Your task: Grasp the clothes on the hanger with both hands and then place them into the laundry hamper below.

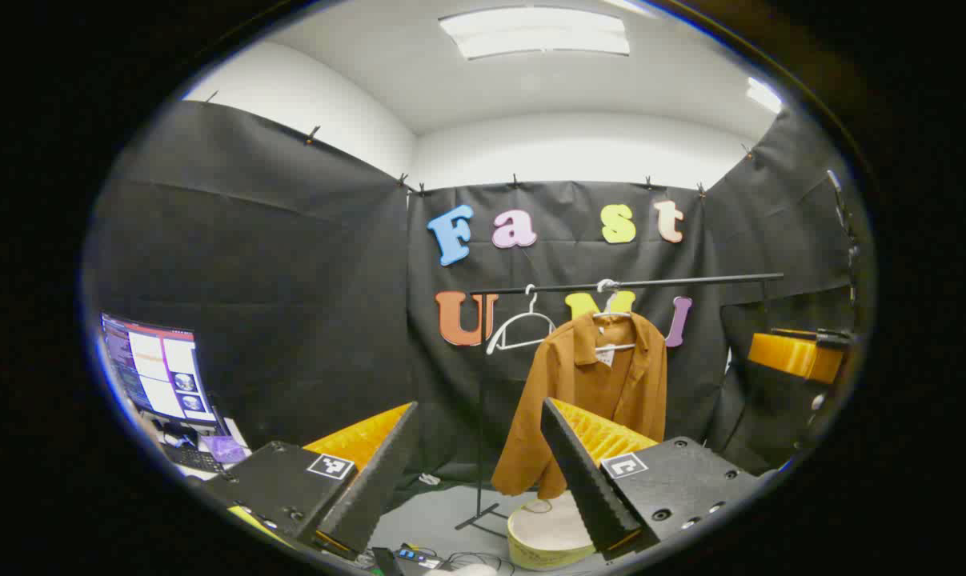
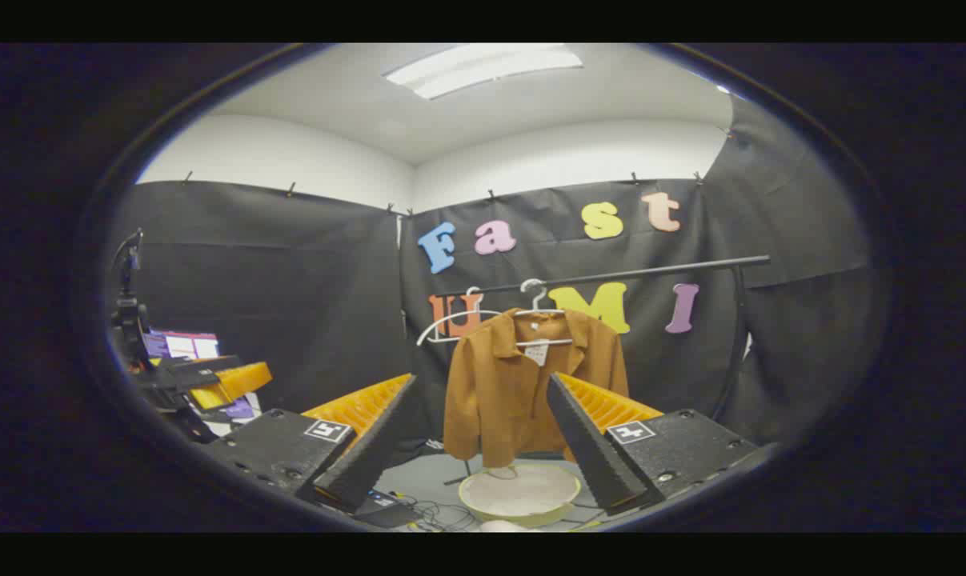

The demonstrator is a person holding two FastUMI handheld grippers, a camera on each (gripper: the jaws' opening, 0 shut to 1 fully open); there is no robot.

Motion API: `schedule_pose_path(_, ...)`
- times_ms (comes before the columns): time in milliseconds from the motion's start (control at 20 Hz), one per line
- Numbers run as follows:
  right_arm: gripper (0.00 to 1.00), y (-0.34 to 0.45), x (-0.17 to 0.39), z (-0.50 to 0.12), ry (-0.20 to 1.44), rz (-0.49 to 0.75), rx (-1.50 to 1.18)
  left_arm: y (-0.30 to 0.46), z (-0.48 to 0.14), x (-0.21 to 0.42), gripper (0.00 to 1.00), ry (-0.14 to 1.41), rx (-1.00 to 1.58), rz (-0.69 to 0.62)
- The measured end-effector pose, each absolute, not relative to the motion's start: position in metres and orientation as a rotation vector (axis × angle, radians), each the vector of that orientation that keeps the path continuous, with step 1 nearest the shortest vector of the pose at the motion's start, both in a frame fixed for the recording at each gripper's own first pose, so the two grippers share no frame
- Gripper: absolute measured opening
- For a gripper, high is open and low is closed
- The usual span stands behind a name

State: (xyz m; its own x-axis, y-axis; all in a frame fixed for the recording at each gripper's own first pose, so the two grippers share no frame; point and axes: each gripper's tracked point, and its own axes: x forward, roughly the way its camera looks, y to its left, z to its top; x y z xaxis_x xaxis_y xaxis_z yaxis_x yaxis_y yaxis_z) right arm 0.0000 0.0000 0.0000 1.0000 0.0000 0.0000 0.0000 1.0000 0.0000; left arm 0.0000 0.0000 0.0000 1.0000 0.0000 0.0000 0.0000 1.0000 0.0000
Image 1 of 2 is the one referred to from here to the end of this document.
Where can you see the brown jacket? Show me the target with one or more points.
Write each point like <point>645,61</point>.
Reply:
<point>563,376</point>

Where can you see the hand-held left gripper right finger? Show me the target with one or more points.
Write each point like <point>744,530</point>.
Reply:
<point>587,480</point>

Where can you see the yellow round laundry hamper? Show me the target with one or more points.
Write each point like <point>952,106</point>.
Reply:
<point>547,532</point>

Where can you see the black metal clothes rack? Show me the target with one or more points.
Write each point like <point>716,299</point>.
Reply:
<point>691,282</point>

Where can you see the purple cloth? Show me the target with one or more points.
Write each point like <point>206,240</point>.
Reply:
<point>225,450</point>

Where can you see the large ceiling light panel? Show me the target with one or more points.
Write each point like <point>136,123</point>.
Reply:
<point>535,32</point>

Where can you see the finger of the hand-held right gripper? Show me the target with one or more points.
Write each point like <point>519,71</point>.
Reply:
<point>795,356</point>

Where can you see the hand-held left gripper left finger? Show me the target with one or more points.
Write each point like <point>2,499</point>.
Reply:
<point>378,480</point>

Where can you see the computer monitor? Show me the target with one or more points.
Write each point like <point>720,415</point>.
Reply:
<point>158,368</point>

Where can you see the white plastic hanger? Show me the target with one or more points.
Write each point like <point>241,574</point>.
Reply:
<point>607,285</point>
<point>523,318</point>

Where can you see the black keyboard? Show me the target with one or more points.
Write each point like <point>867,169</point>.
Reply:
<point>190,458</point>

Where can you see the small ceiling light panel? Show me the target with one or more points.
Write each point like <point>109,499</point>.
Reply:
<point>764,94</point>

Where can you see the small white object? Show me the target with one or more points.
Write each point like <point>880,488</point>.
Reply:
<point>430,479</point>

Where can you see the power strip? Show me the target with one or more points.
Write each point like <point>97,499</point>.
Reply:
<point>417,557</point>

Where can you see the black backdrop cloth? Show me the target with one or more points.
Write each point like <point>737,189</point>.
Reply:
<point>290,280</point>

